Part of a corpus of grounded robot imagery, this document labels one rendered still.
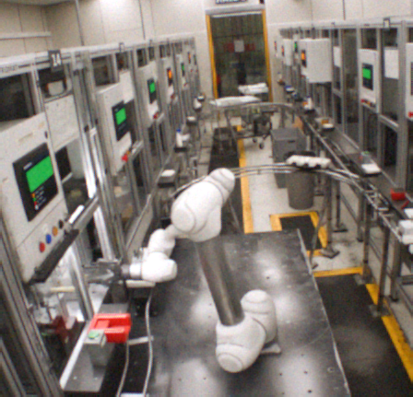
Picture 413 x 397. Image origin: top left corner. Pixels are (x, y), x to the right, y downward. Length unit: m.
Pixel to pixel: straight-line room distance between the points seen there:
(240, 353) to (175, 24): 8.90
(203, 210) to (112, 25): 9.05
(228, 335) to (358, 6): 9.32
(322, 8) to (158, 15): 3.74
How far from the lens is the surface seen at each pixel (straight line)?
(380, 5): 10.53
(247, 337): 1.66
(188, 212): 1.38
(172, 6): 10.01
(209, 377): 1.87
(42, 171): 1.48
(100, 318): 1.84
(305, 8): 10.08
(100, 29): 10.35
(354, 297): 3.43
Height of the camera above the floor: 2.01
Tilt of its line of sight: 21 degrees down
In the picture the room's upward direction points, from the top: 7 degrees counter-clockwise
